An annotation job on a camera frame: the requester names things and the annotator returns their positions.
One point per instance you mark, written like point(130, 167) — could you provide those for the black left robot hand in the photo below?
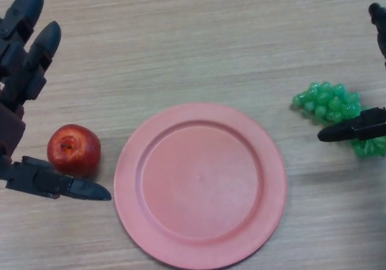
point(15, 77)

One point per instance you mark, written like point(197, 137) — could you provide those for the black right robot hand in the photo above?
point(356, 128)

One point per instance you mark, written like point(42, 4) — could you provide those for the green grapes bunch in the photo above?
point(328, 104)

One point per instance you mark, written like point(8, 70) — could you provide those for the pink round plate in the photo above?
point(199, 182)

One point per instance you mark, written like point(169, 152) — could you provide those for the red apple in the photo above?
point(74, 151)

